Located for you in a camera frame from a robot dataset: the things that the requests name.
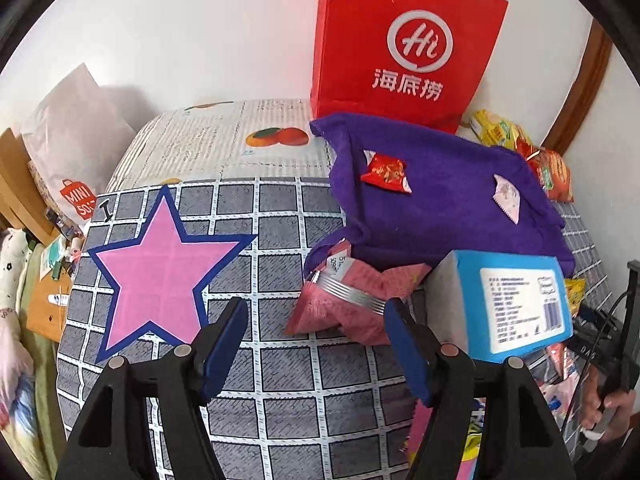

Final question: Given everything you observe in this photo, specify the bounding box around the grey checked bed sheet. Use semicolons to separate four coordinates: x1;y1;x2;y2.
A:
55;99;616;480

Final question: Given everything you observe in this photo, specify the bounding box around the red pink snack packet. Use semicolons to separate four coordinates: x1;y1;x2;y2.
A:
535;345;583;426

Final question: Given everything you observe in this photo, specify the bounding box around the white paper bag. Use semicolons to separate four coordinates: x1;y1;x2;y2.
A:
22;62;136;226

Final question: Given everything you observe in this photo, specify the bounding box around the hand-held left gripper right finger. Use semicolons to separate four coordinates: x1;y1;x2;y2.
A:
384;299;576;480

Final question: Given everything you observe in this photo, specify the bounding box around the orange chips bag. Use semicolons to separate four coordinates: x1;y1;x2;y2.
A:
520;145;573;203

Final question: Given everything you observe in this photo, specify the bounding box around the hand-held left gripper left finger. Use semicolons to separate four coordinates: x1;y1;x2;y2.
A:
54;297;249;480

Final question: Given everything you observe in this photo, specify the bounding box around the red gold snack packet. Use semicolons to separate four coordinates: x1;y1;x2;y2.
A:
361;151;412;193

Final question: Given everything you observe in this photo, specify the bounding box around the brown cardboard box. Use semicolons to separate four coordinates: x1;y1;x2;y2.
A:
25;270;73;343
0;127;61;246

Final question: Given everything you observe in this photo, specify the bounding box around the red paper bag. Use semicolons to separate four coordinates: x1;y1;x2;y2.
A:
310;0;509;133

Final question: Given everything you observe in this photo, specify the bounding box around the pink snack bag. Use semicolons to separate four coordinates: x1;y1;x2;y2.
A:
285;240;433;346

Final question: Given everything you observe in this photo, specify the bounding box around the white pink small packet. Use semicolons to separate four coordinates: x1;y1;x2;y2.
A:
492;174;522;224

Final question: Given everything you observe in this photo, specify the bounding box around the person's right hand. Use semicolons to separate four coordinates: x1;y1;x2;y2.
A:
582;367;633;443

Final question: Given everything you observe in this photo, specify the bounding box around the wooden door frame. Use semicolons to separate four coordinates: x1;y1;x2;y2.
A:
542;17;613;156

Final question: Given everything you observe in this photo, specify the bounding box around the white floral cloth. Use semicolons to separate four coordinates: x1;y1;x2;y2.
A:
0;227;30;321

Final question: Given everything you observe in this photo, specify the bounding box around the pink yellow snack packet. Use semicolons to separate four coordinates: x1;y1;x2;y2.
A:
406;395;488;480

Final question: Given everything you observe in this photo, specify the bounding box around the yellow snack bag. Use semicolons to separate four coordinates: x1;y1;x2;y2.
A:
470;110;531;148

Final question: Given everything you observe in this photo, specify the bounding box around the purple cloth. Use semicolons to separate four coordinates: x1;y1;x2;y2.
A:
302;114;576;281

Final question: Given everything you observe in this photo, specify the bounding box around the blue white tissue box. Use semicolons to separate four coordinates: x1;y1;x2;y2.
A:
427;250;574;363

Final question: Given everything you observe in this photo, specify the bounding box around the small yellow snack packet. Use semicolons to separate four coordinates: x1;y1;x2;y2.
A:
564;277;586;318

